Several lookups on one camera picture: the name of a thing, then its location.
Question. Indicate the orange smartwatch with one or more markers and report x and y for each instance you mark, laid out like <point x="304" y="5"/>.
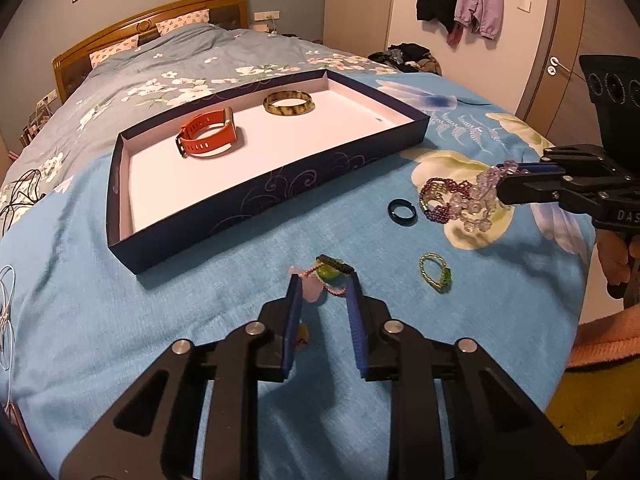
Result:
<point x="220" y="135"/>

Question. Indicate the pile of dark clothes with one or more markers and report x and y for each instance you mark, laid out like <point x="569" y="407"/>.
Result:
<point x="410" y="55"/>

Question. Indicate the floral duvet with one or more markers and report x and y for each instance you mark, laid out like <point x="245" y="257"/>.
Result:
<point x="165" y="65"/>

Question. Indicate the white light switch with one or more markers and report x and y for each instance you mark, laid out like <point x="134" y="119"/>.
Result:
<point x="524" y="6"/>

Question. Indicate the person's right hand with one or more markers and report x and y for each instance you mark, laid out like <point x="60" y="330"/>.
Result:
<point x="612" y="260"/>

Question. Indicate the tortoiseshell bangle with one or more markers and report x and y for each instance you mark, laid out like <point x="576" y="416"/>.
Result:
<point x="272" y="107"/>

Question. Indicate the bedside clutter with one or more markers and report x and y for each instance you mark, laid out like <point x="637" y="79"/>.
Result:
<point x="37" y="122"/>

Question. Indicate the room door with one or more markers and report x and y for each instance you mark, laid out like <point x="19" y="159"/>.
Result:
<point x="590" y="20"/>

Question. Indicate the person's right forearm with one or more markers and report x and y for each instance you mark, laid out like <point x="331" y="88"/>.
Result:
<point x="605" y="345"/>

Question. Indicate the yellow knit cardigan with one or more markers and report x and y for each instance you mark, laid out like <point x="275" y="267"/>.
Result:
<point x="595" y="410"/>

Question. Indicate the wooden bed headboard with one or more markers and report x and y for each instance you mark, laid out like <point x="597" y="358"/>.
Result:
<point x="150" y="15"/>

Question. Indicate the white wall outlet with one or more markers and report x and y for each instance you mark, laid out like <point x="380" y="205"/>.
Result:
<point x="265" y="16"/>

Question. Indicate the blue flower print blanket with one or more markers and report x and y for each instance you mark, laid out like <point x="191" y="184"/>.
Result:
<point x="200" y="310"/>

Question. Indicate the purple hanging jacket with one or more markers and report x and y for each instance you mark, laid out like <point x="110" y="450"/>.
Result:
<point x="480" y="0"/>

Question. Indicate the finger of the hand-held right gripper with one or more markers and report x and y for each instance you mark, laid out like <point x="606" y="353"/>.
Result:
<point x="530" y="190"/>
<point x="575" y="155"/>

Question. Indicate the dark blue tray box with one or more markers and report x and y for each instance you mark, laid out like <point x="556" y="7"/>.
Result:
<point x="250" y="200"/>

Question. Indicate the patterned white pillow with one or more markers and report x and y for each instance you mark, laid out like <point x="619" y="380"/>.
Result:
<point x="182" y="20"/>
<point x="112" y="51"/>

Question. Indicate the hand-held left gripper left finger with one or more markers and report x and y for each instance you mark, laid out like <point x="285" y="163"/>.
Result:
<point x="292" y="327"/>

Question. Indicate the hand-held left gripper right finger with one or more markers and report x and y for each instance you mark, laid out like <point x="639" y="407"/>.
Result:
<point x="356" y="332"/>

